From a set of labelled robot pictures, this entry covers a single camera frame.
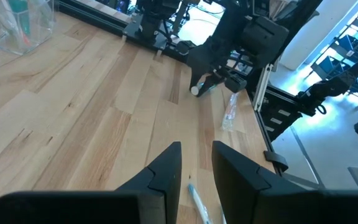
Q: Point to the small teal mouthwash bottle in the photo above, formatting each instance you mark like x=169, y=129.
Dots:
x=194, y=90
x=19, y=6

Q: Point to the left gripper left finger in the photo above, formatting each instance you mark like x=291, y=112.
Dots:
x=89, y=208

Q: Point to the orange toothbrush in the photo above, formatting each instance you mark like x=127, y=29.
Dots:
x=26, y=40

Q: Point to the pink and white toothbrush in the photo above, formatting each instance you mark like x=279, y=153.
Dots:
x=229, y=113

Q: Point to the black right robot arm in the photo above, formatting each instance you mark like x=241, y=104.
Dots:
x=154, y=18

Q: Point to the black table clamp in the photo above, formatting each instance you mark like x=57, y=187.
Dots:
x=275, y=159

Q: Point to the wrapped blue toothbrush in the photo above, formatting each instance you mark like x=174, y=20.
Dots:
x=197, y=202
x=223, y=219

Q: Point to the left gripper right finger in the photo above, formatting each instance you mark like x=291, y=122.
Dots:
x=291, y=208

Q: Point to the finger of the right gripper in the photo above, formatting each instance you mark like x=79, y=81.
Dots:
x=214, y=82
x=197, y=74

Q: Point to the black aluminium table frame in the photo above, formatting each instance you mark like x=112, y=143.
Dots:
x=89, y=18

